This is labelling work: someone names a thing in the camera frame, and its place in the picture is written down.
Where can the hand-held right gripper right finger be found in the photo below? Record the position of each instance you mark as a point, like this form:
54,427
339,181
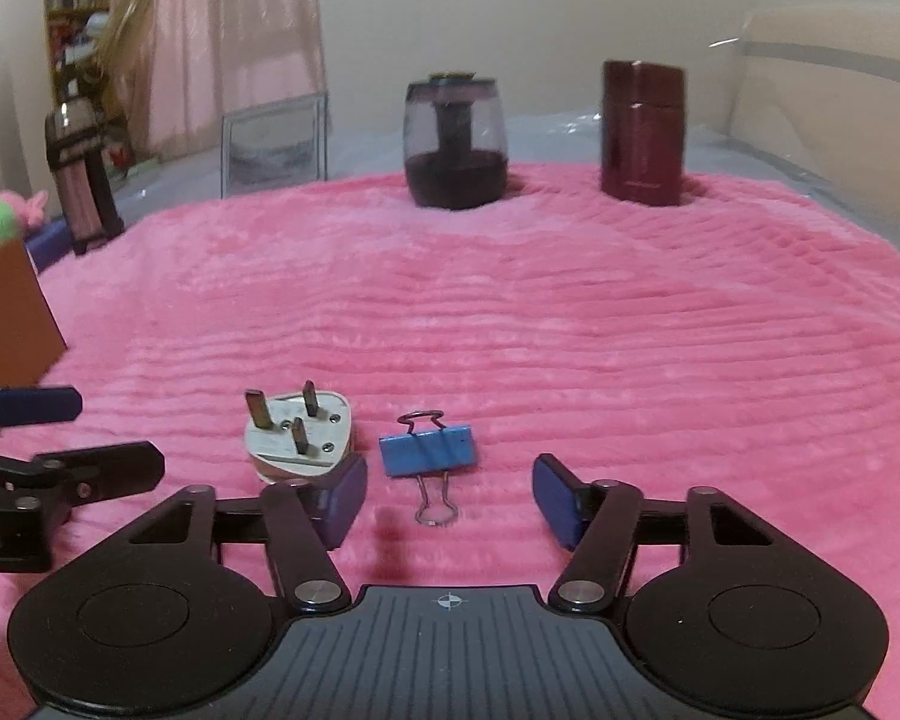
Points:
559,501

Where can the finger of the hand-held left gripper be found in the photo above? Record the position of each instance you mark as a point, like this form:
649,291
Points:
112,465
37,405

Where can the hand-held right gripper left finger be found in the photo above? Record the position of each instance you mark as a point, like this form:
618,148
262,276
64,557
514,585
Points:
341,499

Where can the white three-pin plug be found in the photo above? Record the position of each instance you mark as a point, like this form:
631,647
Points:
277,450

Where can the brown cardboard box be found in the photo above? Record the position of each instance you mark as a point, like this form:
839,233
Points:
7,322

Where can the blue binder clip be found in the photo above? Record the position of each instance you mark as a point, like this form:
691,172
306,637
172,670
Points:
427,450

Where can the pink ribbed blanket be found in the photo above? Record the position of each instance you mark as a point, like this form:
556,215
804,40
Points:
570,315

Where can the green plush toy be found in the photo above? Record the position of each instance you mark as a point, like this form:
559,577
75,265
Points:
0,217

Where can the black pink water bottle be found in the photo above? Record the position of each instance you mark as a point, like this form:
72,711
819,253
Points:
82,180

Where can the dark glass jar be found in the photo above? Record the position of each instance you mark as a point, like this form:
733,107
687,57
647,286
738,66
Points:
457,172

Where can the maroon thermos flask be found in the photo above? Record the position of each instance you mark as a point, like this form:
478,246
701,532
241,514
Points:
641,142

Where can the standing fan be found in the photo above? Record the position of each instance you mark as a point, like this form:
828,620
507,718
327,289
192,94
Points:
127,37

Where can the pink curtain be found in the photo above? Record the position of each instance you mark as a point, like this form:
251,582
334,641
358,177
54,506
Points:
232,37

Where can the plastic-wrapped wooden headboard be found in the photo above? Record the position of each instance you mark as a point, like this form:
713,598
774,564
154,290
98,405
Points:
832,105

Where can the silver picture frame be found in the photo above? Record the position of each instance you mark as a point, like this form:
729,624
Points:
274,146

